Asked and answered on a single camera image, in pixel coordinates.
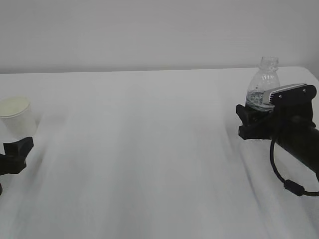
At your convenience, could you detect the white paper cup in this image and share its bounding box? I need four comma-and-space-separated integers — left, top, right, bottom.
0, 97, 37, 139

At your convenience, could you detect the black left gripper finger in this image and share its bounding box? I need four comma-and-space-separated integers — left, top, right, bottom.
3, 137, 34, 159

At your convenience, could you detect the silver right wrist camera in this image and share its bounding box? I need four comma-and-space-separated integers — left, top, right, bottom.
262, 83, 317, 107

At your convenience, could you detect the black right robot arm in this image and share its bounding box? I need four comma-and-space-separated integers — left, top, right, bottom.
236, 102, 319, 175

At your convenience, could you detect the clear green-label water bottle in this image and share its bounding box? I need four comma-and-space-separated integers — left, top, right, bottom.
245, 56, 281, 141

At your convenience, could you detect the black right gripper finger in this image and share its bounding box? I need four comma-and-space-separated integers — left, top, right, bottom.
236, 105, 264, 126

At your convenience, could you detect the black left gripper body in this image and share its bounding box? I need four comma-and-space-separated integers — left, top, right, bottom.
0, 154, 26, 175

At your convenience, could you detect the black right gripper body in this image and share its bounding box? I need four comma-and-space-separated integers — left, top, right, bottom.
238, 103, 318, 148

